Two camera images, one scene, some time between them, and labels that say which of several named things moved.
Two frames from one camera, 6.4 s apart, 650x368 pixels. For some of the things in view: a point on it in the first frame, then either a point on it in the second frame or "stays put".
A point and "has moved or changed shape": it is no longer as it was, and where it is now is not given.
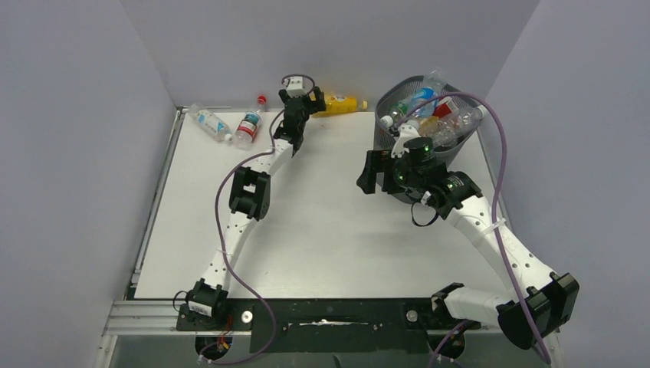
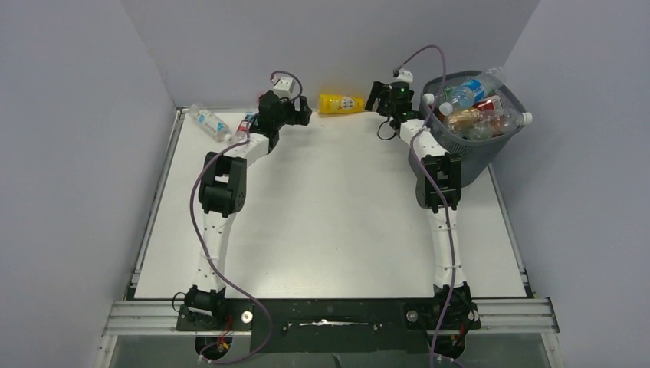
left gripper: (316, 106) to (300, 117)
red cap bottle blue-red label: (244, 136) stays put
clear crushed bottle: (460, 122) to (498, 122)
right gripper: (374, 164) to (377, 87)
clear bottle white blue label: (210, 123) stays put
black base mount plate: (325, 326) stays put
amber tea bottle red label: (444, 107) to (485, 117)
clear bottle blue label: (425, 98) to (473, 91)
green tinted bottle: (398, 110) has moved or changed shape
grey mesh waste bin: (444, 113) to (479, 155)
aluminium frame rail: (159, 318) stays put
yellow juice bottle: (339, 104) stays put
